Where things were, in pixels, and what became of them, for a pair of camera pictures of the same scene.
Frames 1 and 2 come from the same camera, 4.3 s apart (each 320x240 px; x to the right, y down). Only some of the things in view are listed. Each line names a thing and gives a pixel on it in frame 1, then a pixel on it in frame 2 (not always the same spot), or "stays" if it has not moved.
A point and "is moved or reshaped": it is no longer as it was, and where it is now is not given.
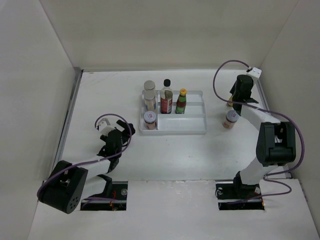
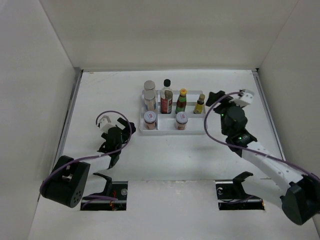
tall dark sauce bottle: (166, 98) stays
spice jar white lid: (150, 118) stays
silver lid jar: (149, 85) stays
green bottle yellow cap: (181, 104) stays
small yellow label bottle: (230, 98) is moved or reshaped
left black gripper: (124, 125) stays
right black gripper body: (233, 91) -> (222, 109)
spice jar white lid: (232, 117) is moved or reshaped
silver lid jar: (150, 99) stays
